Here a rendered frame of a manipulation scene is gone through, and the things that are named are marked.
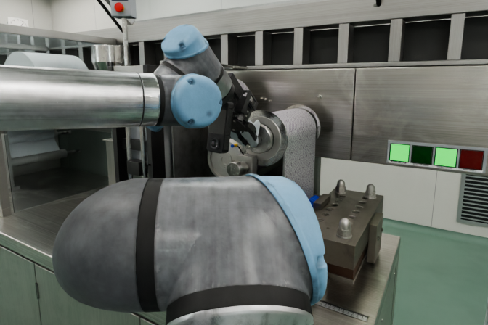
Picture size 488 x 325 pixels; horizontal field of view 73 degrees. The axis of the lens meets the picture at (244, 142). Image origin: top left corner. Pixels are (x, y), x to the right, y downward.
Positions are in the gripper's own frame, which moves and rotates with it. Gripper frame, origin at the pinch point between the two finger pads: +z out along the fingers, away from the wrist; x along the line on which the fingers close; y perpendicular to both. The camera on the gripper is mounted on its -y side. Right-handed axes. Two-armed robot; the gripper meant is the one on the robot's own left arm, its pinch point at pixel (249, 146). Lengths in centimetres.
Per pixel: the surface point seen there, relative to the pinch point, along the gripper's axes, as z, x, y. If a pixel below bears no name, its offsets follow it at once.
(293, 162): 11.9, -7.7, 2.6
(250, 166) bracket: 4.2, 0.1, -3.8
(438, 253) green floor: 255, -50, 51
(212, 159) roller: 7.5, 15.2, -1.8
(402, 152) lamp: 30.9, -32.4, 19.2
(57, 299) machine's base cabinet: 15, 56, -53
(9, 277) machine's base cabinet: 17, 87, -55
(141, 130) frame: -7.8, 30.4, -3.0
